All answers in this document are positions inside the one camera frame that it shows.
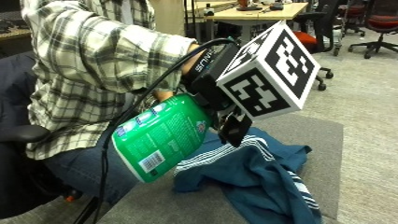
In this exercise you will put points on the green plastic bottle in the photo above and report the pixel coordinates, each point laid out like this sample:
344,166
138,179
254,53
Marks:
161,140

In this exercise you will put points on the blue cloth with white stripes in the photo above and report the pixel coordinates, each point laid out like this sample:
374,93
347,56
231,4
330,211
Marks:
249,177

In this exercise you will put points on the white cube with black markers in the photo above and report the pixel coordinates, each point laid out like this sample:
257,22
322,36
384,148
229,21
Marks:
269,74

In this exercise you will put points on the black chair with red seat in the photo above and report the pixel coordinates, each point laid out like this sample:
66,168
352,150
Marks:
379,25
351,14
314,37

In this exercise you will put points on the light wooden desk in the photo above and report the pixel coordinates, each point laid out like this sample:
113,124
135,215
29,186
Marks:
257,14

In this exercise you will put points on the small dark device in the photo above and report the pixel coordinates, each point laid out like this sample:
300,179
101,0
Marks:
275,6

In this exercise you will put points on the the person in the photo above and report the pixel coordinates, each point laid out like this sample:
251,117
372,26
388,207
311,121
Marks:
82,59

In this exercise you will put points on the small orange object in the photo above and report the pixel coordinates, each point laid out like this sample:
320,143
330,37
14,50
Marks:
70,196

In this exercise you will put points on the black office chair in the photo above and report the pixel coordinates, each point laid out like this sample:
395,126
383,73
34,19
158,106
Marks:
18,133

